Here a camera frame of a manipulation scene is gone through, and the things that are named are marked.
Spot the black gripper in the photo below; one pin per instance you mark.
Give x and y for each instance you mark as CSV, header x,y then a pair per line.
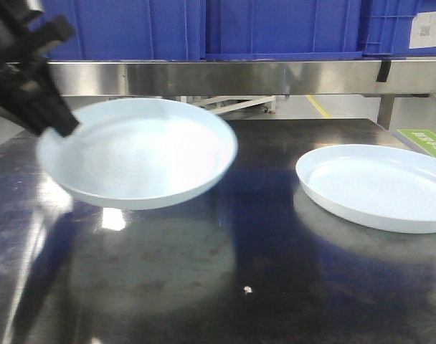
x,y
27,91

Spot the light blue plate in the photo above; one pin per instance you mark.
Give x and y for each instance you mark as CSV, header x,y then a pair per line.
x,y
139,153
385,188

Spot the steel shelf leg right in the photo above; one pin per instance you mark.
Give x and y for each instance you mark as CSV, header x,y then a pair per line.
x,y
386,106

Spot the blue plastic bin left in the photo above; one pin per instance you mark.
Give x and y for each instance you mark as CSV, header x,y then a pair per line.
x,y
131,30

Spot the blue plastic bin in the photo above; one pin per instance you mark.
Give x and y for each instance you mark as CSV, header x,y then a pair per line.
x,y
385,28
131,30
282,30

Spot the blue plastic bin middle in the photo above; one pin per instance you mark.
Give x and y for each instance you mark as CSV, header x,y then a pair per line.
x,y
282,30

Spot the black tape strip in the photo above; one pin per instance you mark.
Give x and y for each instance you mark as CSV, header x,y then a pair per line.
x,y
384,69

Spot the blue plastic bin right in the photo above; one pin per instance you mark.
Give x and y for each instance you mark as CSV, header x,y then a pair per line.
x,y
385,28

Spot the white paper label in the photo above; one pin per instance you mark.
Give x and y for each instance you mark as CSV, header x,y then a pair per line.
x,y
423,31

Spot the green floor sign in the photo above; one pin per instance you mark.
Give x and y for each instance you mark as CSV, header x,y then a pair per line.
x,y
422,138

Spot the white metal frame right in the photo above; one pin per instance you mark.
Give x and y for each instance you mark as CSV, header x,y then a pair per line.
x,y
220,105

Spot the stainless steel shelf rail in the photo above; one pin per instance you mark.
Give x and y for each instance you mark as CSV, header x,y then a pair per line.
x,y
406,76

